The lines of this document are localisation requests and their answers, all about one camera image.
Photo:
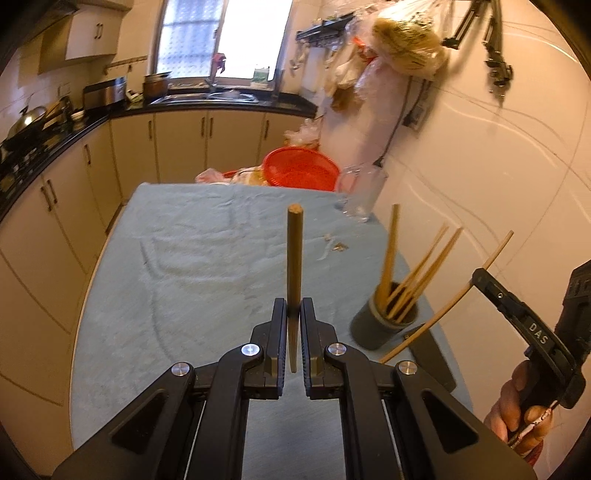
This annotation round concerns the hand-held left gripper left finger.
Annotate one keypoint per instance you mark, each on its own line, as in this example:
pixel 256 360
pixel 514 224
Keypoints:
pixel 281 332

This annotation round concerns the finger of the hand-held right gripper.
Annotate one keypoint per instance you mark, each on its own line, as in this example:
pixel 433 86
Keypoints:
pixel 521 314

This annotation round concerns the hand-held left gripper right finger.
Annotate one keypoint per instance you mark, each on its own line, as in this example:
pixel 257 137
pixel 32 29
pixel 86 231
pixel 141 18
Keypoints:
pixel 304 332

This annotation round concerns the dark cylindrical chopstick holder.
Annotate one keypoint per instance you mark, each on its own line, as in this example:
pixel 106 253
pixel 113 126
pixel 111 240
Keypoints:
pixel 369 330

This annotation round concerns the wooden chopstick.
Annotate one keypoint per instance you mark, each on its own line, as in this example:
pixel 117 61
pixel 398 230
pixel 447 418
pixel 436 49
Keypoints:
pixel 391 249
pixel 443 311
pixel 438 263
pixel 412 282
pixel 425 254
pixel 294 267

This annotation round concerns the person's right hand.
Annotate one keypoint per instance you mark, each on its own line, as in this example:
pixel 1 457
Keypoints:
pixel 508 410

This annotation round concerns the scattered seed shells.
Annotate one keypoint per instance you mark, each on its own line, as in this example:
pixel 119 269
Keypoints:
pixel 334 244

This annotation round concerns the blue-grey table cloth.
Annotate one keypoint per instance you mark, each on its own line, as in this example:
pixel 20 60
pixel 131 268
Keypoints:
pixel 194 277

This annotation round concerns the clear glass mug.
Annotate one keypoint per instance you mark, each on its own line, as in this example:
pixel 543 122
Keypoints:
pixel 367 194

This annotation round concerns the red plastic colander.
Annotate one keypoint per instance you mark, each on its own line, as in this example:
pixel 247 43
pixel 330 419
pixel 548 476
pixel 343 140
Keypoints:
pixel 300 168

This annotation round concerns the plastic bag behind table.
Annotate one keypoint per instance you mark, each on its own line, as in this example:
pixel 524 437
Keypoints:
pixel 231 176

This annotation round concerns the white crumpled plastic bag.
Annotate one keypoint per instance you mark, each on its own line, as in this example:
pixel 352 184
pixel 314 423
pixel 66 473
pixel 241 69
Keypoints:
pixel 302 134

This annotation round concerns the cream lower cabinets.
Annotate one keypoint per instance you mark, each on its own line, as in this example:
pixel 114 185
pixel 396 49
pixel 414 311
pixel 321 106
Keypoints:
pixel 184 143

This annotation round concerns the cream cabinets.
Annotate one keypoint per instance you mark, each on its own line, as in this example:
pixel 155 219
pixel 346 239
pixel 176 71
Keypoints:
pixel 92 37
pixel 184 143

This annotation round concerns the steel kitchen sink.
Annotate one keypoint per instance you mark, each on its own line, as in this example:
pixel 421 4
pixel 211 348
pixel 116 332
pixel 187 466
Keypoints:
pixel 207 97

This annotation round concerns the black kitchen countertop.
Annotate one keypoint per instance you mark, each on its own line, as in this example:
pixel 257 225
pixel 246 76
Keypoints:
pixel 138 110

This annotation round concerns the brown clay pot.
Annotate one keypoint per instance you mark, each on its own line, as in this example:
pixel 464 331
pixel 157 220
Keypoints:
pixel 156 85

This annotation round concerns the red rag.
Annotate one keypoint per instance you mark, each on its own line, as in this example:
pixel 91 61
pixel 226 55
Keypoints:
pixel 218 62

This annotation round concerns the steel rice cooker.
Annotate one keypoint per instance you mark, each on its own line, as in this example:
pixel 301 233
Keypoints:
pixel 104 94

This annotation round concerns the hanging plastic bags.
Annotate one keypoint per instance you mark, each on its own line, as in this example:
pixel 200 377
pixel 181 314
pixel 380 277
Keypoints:
pixel 401 41

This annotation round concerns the kitchen window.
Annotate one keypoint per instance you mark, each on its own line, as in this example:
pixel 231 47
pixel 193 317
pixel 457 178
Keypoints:
pixel 198 37

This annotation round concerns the gas stove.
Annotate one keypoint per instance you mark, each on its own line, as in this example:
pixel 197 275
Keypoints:
pixel 18 161

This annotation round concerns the black wok with lid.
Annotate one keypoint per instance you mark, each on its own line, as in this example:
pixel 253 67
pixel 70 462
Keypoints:
pixel 27 122

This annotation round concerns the cream upper cabinets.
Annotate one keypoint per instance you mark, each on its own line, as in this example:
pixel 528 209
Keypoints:
pixel 92 37

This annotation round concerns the wall socket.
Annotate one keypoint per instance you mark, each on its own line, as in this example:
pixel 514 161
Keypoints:
pixel 415 117

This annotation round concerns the black wall rack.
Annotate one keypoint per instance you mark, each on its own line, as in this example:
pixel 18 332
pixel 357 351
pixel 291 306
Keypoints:
pixel 323 32

